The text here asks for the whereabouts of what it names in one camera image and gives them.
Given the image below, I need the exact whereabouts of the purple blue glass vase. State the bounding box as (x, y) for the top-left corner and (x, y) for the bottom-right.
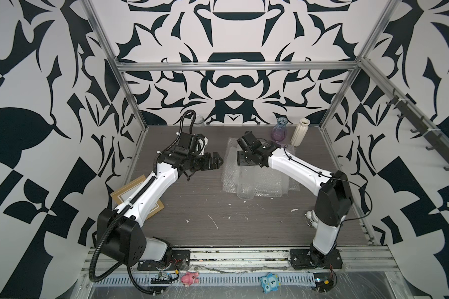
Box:
(271, 117), (289, 143)

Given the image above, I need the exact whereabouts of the bubble wrap around vase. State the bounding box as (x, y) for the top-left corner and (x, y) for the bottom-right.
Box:
(221, 137), (301, 197)

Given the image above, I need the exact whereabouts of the clear glass vase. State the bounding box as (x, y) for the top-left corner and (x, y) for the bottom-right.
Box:
(193, 115), (205, 128)

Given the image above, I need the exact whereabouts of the clear ribbed glass cylinder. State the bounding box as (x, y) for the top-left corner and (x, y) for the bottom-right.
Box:
(236, 166), (256, 201)

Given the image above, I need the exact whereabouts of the white ribbed ceramic vase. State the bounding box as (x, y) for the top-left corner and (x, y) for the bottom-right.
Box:
(291, 118), (311, 147)

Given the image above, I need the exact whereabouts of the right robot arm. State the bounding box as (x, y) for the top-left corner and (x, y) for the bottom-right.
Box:
(237, 131), (357, 259)

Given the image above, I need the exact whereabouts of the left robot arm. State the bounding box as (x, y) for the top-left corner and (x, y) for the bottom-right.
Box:
(89, 110), (223, 282)

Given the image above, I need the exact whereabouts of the white alarm clock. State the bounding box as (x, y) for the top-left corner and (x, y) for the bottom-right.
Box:
(306, 210), (319, 229)

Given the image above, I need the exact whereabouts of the pink toy figure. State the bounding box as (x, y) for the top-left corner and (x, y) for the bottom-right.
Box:
(180, 272), (200, 287)

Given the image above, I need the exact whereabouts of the left circuit board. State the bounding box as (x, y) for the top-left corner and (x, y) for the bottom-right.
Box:
(150, 272), (180, 284)

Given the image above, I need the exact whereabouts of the circuit board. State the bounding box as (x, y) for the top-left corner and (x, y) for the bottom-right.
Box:
(150, 272), (180, 284)
(312, 271), (337, 294)

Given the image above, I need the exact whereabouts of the blue toy figure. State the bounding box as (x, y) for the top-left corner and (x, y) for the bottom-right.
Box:
(259, 273), (281, 294)

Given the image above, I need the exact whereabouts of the right circuit board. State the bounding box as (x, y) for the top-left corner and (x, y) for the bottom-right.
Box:
(312, 271), (337, 294)

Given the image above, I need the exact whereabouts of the wooden picture frame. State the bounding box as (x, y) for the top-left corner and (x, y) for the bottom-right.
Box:
(111, 175), (165, 219)

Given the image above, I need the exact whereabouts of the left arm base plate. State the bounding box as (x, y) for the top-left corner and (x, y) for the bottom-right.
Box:
(137, 249), (190, 271)

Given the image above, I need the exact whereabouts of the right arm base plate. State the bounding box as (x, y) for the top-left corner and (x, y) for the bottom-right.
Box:
(290, 248), (343, 270)

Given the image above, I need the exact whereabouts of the black corrugated cable hose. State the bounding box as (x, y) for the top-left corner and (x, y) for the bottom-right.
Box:
(126, 265), (165, 296)

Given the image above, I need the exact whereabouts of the white perforated cable duct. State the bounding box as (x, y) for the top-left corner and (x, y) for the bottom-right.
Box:
(91, 272), (315, 288)

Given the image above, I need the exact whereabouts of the black hook rail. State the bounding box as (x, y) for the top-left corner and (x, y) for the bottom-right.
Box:
(386, 88), (449, 171)

